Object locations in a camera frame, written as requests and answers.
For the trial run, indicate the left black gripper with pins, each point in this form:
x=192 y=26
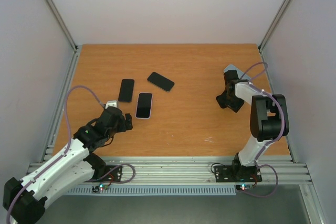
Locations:
x=123 y=127

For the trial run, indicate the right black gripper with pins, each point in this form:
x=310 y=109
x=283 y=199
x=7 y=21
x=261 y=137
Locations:
x=228 y=99

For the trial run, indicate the lavender phone case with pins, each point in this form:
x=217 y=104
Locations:
x=136 y=108

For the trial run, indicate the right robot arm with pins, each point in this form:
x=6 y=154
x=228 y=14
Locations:
x=268 y=123

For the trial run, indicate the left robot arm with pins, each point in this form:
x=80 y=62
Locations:
x=27 y=199

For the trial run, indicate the black phone case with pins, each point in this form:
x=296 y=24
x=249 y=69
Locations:
x=222 y=101

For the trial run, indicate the light blue phone case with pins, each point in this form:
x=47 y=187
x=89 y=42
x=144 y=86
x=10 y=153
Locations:
x=239 y=72

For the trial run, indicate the black phone far left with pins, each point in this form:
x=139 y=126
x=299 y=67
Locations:
x=126 y=90

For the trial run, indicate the black phone under stack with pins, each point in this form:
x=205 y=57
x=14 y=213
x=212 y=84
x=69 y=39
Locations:
x=160 y=81

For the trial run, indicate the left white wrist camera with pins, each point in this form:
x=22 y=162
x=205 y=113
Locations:
x=113 y=103

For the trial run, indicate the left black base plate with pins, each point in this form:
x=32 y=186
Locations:
x=112 y=172

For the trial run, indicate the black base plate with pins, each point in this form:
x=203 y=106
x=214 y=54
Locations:
x=243 y=174
x=112 y=172

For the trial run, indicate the aluminium front frame rails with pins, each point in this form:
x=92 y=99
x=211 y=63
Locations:
x=195 y=170

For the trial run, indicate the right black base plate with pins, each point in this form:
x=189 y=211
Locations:
x=243 y=174

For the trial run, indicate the grey slotted cable duct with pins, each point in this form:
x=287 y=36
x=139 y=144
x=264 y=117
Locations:
x=154 y=190

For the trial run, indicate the left aluminium corner post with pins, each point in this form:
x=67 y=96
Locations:
x=61 y=23

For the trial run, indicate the aluminium corner post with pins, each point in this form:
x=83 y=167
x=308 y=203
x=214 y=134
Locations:
x=61 y=23
x=275 y=22

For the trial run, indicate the right aluminium corner post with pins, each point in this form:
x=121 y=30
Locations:
x=275 y=22

